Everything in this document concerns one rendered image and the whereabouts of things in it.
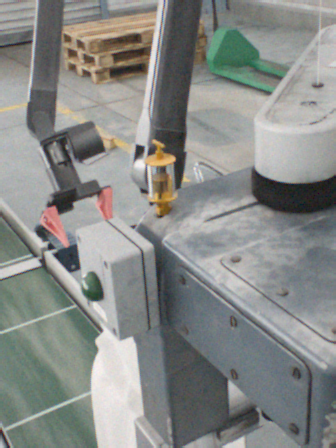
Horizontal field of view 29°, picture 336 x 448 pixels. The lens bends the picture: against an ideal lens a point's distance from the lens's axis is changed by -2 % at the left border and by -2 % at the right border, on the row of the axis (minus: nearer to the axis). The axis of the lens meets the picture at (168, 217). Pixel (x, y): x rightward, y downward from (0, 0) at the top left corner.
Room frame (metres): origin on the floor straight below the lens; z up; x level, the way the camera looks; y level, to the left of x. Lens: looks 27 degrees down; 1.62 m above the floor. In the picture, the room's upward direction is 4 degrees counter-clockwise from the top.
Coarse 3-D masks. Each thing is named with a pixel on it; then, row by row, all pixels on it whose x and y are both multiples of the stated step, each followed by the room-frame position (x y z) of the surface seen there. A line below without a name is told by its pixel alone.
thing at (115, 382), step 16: (112, 336) 1.05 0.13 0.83; (112, 352) 1.02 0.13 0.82; (128, 352) 0.93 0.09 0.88; (96, 368) 1.01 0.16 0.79; (112, 368) 0.98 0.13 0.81; (128, 368) 0.95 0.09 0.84; (96, 384) 0.99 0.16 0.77; (112, 384) 0.93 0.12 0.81; (128, 384) 0.92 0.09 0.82; (96, 400) 0.99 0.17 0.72; (112, 400) 0.92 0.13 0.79; (128, 400) 0.88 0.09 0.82; (96, 416) 0.99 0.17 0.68; (112, 416) 0.91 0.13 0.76; (128, 416) 0.87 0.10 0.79; (96, 432) 1.00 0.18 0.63; (112, 432) 0.91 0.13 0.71; (128, 432) 0.86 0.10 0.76
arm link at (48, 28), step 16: (48, 0) 1.35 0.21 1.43; (64, 0) 1.37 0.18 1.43; (48, 16) 1.33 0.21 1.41; (48, 32) 1.32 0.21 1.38; (48, 48) 1.30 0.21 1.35; (32, 64) 1.29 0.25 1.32; (48, 64) 1.29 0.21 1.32; (32, 80) 1.27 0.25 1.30; (48, 80) 1.27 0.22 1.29; (32, 96) 1.25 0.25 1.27; (48, 96) 1.25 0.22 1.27; (32, 112) 1.23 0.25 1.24; (48, 112) 1.24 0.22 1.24; (32, 128) 1.22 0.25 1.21
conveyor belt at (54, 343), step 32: (0, 288) 1.98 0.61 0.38; (32, 288) 1.96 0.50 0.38; (0, 320) 1.78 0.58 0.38; (32, 320) 1.77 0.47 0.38; (64, 320) 1.76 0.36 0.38; (0, 352) 1.61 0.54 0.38; (32, 352) 1.60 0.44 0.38; (64, 352) 1.59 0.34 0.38; (96, 352) 1.58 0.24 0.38; (0, 384) 1.46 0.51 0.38; (32, 384) 1.45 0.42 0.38; (64, 384) 1.44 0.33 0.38; (0, 416) 1.33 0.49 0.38; (32, 416) 1.32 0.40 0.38; (64, 416) 1.32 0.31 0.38
